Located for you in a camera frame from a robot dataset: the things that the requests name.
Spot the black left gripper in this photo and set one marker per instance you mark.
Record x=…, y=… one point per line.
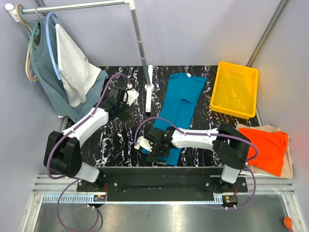
x=124, y=116

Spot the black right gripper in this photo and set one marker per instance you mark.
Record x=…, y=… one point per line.
x=152, y=156

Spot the blue t-shirt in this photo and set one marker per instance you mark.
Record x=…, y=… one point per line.
x=181, y=98

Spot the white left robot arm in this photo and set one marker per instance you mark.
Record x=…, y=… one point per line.
x=63, y=150

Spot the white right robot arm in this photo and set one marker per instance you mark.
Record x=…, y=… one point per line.
x=229, y=144

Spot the white hanging shirt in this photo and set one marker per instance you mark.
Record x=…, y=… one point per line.
x=77, y=74

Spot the light blue hanger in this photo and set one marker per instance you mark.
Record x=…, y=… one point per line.
x=55, y=66

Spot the yellow plastic bin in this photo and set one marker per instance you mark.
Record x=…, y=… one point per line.
x=235, y=90

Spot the grey-green hanging shirt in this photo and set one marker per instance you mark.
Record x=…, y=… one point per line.
x=44, y=71

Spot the green hanger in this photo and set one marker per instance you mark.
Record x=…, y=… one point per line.
x=34, y=34

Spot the orange folded t-shirt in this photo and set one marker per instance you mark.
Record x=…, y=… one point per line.
x=265, y=149

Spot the beige folded t-shirt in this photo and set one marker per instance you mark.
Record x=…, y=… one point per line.
x=287, y=166

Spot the metal clothes rack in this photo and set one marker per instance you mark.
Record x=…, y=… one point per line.
x=148, y=69

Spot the wooden hanger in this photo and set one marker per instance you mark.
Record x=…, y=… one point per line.
x=29, y=29

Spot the orange rubber bulb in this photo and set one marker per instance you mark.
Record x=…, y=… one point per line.
x=288, y=223

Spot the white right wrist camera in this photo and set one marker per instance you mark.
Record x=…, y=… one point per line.
x=143, y=143

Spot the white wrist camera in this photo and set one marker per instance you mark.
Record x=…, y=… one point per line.
x=132, y=94
x=143, y=143

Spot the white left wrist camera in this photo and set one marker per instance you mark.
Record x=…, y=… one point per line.
x=132, y=94

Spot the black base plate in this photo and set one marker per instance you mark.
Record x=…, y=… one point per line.
x=162, y=184

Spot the aluminium corner rail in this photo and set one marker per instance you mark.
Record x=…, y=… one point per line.
x=268, y=30

